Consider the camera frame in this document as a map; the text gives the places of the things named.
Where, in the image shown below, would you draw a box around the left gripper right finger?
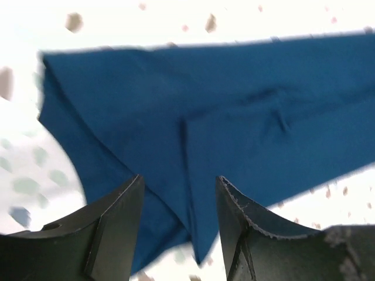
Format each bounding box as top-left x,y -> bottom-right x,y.
216,176 -> 374,281

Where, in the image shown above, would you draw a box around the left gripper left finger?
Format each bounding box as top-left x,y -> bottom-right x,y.
1,175 -> 145,281

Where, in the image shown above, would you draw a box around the dark blue t shirt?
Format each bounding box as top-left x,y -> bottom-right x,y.
39,34 -> 374,273

